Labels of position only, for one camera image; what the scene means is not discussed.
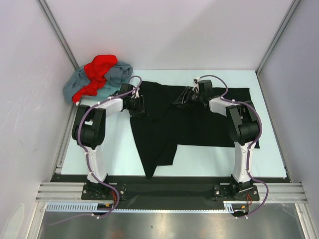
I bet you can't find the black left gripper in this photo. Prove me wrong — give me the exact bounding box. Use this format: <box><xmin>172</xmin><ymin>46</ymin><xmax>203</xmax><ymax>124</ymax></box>
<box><xmin>126</xmin><ymin>95</ymin><xmax>149</xmax><ymax>118</ymax></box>

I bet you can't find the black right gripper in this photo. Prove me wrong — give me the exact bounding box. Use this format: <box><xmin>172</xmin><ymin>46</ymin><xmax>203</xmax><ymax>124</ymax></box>
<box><xmin>173</xmin><ymin>86</ymin><xmax>204</xmax><ymax>111</ymax></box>

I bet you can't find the black t shirt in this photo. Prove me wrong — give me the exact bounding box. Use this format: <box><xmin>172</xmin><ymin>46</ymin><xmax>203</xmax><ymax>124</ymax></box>
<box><xmin>130</xmin><ymin>81</ymin><xmax>251</xmax><ymax>179</ymax></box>

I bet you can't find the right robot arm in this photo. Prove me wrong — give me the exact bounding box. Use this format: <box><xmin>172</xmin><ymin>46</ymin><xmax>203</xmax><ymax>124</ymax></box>
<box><xmin>173</xmin><ymin>78</ymin><xmax>262</xmax><ymax>200</ymax></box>

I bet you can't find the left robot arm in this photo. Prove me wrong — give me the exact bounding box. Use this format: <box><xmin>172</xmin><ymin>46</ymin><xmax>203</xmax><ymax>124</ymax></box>
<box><xmin>71</xmin><ymin>83</ymin><xmax>145</xmax><ymax>199</ymax></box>

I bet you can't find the grey t shirt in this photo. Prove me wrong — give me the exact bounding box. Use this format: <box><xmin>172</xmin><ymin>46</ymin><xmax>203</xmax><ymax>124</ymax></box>
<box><xmin>62</xmin><ymin>61</ymin><xmax>134</xmax><ymax>102</ymax></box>

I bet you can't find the red t shirt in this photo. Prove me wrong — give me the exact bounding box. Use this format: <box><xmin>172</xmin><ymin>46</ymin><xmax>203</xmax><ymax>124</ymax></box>
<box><xmin>71</xmin><ymin>55</ymin><xmax>118</xmax><ymax>104</ymax></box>

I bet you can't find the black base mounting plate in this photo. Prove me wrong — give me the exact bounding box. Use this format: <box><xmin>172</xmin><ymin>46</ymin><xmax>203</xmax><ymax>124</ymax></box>
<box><xmin>49</xmin><ymin>175</ymin><xmax>292</xmax><ymax>212</ymax></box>

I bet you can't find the grey slotted cable duct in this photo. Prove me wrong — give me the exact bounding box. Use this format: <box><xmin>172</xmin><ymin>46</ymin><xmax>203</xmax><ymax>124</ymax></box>
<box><xmin>46</xmin><ymin>202</ymin><xmax>234</xmax><ymax>214</ymax></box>

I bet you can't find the aluminium frame rail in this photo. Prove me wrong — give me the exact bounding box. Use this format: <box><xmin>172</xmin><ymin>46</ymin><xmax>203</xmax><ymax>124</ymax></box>
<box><xmin>36</xmin><ymin>182</ymin><xmax>308</xmax><ymax>204</ymax></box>

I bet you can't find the left aluminium corner post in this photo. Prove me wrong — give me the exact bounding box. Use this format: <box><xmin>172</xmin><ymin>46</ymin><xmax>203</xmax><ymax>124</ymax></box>
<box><xmin>36</xmin><ymin>0</ymin><xmax>79</xmax><ymax>69</ymax></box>

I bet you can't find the aluminium corner post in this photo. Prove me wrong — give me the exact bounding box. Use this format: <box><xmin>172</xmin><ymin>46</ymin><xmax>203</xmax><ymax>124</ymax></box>
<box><xmin>255</xmin><ymin>0</ymin><xmax>302</xmax><ymax>77</ymax></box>
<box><xmin>36</xmin><ymin>0</ymin><xmax>79</xmax><ymax>69</ymax></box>

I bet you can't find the right aluminium corner post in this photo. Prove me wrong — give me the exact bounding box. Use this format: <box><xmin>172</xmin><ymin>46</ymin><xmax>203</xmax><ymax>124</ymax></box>
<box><xmin>255</xmin><ymin>0</ymin><xmax>302</xmax><ymax>77</ymax></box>

